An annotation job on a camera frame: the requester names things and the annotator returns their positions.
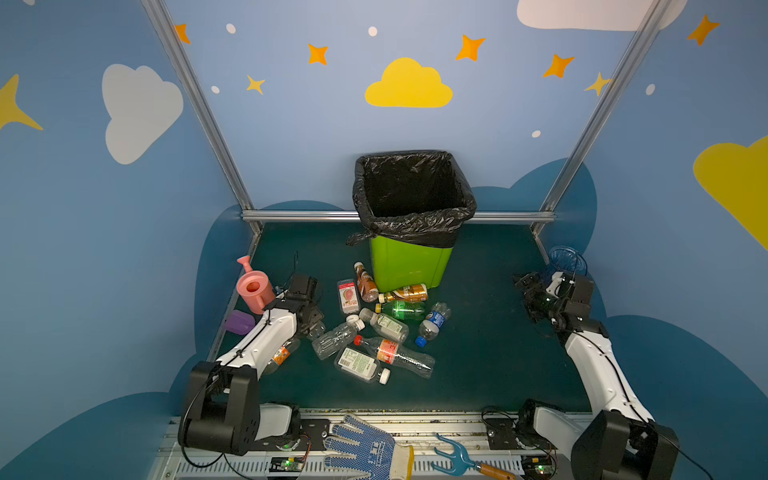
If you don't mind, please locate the long orange label red-cap bottle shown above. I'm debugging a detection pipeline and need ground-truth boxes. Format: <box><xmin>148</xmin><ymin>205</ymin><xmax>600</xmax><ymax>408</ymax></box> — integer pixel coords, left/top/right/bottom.
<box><xmin>353</xmin><ymin>335</ymin><xmax>436</xmax><ymax>379</ymax></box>

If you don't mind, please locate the blue cap water bottle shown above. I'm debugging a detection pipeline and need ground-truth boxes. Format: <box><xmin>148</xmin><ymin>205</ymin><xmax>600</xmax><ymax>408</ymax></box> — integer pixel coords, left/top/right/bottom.
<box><xmin>415</xmin><ymin>302</ymin><xmax>451</xmax><ymax>348</ymax></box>

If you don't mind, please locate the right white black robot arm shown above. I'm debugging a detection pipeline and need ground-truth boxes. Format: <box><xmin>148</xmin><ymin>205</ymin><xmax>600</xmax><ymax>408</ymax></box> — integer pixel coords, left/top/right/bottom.
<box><xmin>514</xmin><ymin>271</ymin><xmax>680</xmax><ymax>479</ymax></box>

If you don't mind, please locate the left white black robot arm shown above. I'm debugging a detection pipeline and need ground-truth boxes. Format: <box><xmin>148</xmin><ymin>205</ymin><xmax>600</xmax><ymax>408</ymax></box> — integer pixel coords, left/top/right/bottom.
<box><xmin>178</xmin><ymin>292</ymin><xmax>322</xmax><ymax>456</ymax></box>

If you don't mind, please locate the green plastic waste bin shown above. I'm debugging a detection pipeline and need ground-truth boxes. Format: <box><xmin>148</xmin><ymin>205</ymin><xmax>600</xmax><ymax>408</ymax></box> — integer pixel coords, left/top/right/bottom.
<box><xmin>370</xmin><ymin>236</ymin><xmax>453</xmax><ymax>292</ymax></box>

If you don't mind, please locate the black bin liner bag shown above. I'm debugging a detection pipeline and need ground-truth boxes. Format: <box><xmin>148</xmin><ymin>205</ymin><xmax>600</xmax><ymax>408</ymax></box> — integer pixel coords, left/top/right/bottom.
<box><xmin>346</xmin><ymin>150</ymin><xmax>477</xmax><ymax>249</ymax></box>

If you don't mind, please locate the purple translucent plastic vase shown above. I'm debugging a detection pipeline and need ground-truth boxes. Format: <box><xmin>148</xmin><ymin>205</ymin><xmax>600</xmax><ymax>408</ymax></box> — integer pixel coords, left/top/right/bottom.
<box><xmin>544</xmin><ymin>245</ymin><xmax>588</xmax><ymax>279</ymax></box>

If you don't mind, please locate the orange soda bottle orange cap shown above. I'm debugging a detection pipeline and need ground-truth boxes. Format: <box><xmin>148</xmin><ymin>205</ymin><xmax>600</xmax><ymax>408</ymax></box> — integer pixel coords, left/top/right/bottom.
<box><xmin>263</xmin><ymin>338</ymin><xmax>300</xmax><ymax>375</ymax></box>

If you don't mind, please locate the guava juice clear bottle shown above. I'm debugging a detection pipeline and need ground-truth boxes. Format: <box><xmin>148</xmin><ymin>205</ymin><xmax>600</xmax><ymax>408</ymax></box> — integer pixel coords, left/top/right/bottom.
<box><xmin>337</xmin><ymin>279</ymin><xmax>361</xmax><ymax>315</ymax></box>

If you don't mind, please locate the pink plastic watering can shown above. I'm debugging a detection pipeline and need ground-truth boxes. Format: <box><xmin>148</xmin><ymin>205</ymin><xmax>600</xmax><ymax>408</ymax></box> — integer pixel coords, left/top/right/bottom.
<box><xmin>236</xmin><ymin>255</ymin><xmax>276</xmax><ymax>315</ymax></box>

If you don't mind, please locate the brown coffee drink bottle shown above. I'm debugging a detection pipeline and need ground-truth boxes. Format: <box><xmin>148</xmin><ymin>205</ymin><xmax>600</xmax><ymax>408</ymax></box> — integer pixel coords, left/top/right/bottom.
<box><xmin>354</xmin><ymin>262</ymin><xmax>379</xmax><ymax>303</ymax></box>

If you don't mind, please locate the purple toy shovel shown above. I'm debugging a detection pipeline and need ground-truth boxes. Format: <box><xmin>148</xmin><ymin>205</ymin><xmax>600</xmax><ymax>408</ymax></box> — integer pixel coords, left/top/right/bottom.
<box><xmin>224</xmin><ymin>310</ymin><xmax>256</xmax><ymax>336</ymax></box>

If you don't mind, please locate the green soda bottle yellow cap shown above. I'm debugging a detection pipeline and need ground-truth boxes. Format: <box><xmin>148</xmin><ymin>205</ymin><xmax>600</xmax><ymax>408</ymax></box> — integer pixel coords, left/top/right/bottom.
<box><xmin>375</xmin><ymin>300</ymin><xmax>427</xmax><ymax>322</ymax></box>

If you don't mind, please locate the gold label brown bottle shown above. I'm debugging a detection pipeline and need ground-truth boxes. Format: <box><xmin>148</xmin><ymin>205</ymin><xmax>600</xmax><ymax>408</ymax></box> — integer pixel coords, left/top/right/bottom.
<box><xmin>378</xmin><ymin>283</ymin><xmax>429</xmax><ymax>304</ymax></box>

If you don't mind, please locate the white blue dotted work glove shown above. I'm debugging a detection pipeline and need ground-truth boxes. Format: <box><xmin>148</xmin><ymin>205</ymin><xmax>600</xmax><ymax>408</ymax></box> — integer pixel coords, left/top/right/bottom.
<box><xmin>324</xmin><ymin>414</ymin><xmax>415</xmax><ymax>480</ymax></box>

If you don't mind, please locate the teal hand rake tool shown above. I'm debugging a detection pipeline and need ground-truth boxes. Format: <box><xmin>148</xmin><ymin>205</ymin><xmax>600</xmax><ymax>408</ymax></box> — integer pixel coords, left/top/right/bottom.
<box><xmin>431</xmin><ymin>433</ymin><xmax>518</xmax><ymax>480</ymax></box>

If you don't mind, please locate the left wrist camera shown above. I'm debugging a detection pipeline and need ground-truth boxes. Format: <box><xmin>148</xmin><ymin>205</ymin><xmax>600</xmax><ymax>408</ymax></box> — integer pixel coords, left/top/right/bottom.
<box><xmin>287</xmin><ymin>274</ymin><xmax>318</xmax><ymax>302</ymax></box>

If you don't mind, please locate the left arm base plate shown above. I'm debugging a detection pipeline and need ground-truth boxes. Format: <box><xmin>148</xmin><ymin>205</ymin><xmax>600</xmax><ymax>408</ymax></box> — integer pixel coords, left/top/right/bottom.
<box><xmin>278</xmin><ymin>418</ymin><xmax>331</xmax><ymax>454</ymax></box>

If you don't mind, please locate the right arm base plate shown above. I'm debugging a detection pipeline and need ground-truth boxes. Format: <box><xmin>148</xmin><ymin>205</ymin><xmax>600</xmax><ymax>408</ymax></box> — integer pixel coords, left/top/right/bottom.
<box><xmin>481</xmin><ymin>411</ymin><xmax>538</xmax><ymax>450</ymax></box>

